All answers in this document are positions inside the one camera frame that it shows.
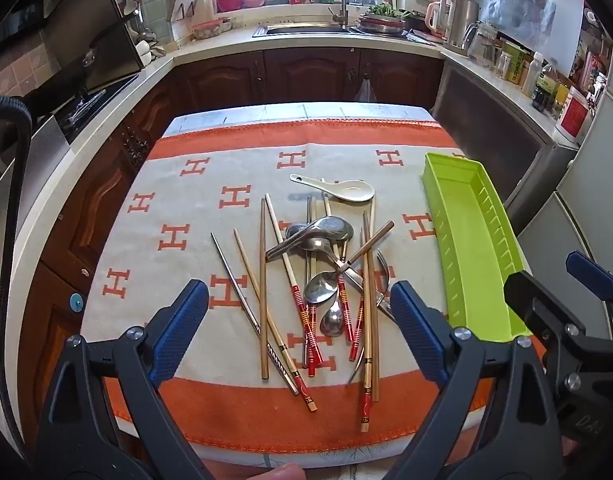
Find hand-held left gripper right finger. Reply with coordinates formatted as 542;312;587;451
383;280;572;480

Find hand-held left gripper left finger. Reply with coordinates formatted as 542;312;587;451
34;279;220;480

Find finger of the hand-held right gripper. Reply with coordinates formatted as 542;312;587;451
565;251;613;307
503;269;613;402

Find brown wooden chopstick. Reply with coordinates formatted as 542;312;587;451
367;194;381;404
259;196;270;381

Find steel chopstick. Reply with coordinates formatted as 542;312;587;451
347;352;368;387
209;231;296;396

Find green plastic tray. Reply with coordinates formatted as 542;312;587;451
420;152;533;345

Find bamboo chopstick red tip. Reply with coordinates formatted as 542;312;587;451
232;228;319;413
360;209;373;434

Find stainless steel soup spoon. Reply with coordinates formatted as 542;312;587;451
285;223;339;255
265;215;355;262

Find white ceramic spoon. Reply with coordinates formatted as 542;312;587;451
289;173;376;205

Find person's left hand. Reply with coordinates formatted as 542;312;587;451
225;461;306;480

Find orange patterned blanket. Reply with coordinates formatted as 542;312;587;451
80;119;544;457

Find red white package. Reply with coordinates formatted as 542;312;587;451
559;87;592;141

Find dark sauce bottle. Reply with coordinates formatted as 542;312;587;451
531;72;557;111

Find white plastic bottle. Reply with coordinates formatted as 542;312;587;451
521;52;544;98

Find stack of colourful packages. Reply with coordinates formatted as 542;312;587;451
573;10;613;111

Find green label jar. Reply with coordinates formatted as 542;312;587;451
501;42;529;83

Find gas stove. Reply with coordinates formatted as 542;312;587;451
54;74;140;136

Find hanging plastic bag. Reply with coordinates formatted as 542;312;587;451
353;74;375;104

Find glass pitcher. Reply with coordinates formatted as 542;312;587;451
465;22;501;68

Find clear plastic bags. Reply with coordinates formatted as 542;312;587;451
479;0;586;77

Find brown wooden cabinets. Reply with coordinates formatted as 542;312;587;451
16;47;444;461

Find white kitchen countertop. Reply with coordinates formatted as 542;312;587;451
0;7;584;441

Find range hood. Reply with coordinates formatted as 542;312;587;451
41;0;143;95

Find white pink electric kettle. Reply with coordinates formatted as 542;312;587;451
425;0;459;46

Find pink lidded bowl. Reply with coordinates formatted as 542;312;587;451
191;19;223;41

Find basin of green vegetables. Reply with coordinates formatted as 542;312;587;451
357;2;408;37

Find steel sink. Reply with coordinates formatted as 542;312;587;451
254;22;359;38

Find red plastic basin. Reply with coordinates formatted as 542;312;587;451
215;0;267;12

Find black cable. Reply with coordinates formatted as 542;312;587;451
0;96;36;463

